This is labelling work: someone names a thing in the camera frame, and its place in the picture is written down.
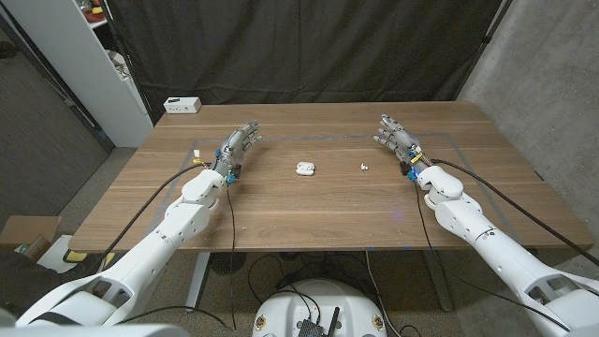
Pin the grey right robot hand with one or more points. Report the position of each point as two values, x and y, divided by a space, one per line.
402 142

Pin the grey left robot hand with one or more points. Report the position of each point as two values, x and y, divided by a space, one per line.
231 150

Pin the white AirPods case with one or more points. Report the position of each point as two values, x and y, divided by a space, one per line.
305 168

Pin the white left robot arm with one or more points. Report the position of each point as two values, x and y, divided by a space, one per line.
154 238

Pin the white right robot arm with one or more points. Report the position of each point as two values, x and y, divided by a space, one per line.
491 243

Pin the white power strip box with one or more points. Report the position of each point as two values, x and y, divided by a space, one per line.
182 105

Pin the round black floor fan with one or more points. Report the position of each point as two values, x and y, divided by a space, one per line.
228 263

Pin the black curtain backdrop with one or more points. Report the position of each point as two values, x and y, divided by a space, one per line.
299 47

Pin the white table leg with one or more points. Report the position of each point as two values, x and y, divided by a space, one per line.
197 281

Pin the black backdrop stand pole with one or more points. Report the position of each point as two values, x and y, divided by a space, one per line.
489 35

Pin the grey table leg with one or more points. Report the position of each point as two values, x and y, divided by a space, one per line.
437 281

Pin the white shelf cabinet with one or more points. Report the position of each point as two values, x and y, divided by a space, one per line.
79 61

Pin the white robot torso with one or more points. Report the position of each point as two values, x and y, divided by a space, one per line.
327 304

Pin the yellow floor object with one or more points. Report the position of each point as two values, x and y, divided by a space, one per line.
75 256

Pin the red bowl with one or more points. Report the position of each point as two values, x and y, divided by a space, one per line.
95 17

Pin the black module with antenna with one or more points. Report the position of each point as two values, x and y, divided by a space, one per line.
311 327

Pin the white floor board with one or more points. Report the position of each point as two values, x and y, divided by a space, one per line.
54 255

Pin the brown cardboard box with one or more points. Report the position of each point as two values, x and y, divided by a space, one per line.
25 229

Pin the dark fabric bundle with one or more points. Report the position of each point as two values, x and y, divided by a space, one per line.
23 281

